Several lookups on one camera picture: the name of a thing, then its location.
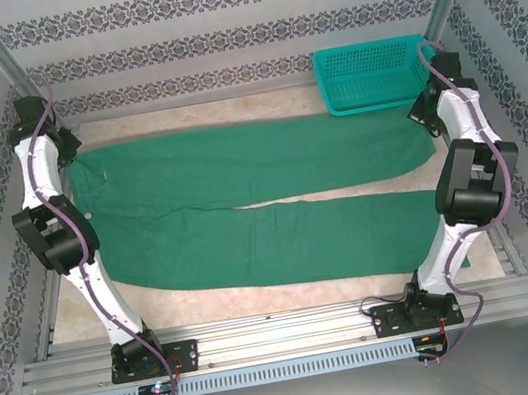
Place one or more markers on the right controller circuit board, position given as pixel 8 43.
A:
pixel 430 344

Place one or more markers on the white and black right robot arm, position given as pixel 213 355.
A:
pixel 451 120

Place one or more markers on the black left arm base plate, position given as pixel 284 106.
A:
pixel 186 355

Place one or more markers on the aluminium mounting rail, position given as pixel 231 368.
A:
pixel 286 330

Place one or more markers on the teal plastic mesh basket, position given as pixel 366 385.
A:
pixel 365 74

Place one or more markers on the green long pants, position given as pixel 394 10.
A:
pixel 239 171

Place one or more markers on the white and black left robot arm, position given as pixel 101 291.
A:
pixel 49 162

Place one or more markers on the left controller circuit board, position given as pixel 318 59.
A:
pixel 157 390

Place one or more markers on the controller circuit board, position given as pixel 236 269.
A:
pixel 430 344
pixel 157 390

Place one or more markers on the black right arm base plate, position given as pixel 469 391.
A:
pixel 383 322

